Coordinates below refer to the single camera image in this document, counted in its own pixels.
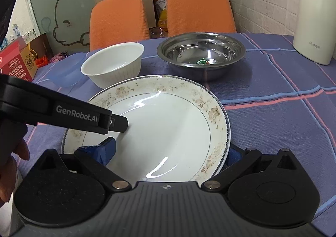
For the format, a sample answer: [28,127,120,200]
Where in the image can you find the white floral rim plate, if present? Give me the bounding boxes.
[61,75,231,183]

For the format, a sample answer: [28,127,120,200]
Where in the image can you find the pink cloth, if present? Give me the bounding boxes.
[49,52,70,63]

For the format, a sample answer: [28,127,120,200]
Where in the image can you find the cat outline glass decal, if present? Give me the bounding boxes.
[52,0,91,46]

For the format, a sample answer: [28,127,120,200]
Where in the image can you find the stainless steel bowl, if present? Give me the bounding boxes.
[157,32,246,82]

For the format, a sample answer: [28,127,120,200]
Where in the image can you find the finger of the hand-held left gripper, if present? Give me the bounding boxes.
[108,113,129,133]

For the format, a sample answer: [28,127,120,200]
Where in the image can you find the white ribbed bowl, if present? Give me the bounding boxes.
[80,42,145,88]

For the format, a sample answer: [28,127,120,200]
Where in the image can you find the translucent blue plastic bowl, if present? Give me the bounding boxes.
[46,52,89,87]

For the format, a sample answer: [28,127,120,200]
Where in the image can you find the white thermos jug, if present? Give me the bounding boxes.
[293,0,336,65]

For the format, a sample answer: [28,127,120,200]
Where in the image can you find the brown and orange box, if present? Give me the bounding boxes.
[26,33,53,69]

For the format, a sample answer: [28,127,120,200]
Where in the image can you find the orange mesh chair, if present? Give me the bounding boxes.
[167,0,237,38]
[89,0,150,52]

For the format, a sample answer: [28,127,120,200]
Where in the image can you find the purple plaid tablecloth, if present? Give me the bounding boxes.
[16,33,336,237]

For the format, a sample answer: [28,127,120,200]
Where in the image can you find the red cracker box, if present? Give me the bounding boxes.
[0,36,38,82]

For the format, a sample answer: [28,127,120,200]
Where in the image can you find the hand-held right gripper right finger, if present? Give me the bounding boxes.
[201,145,300,192]

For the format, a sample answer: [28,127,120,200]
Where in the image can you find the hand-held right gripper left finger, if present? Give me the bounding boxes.
[39,137,132,192]

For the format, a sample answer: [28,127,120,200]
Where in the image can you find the person's left hand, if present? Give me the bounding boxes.
[0,132,30,202]

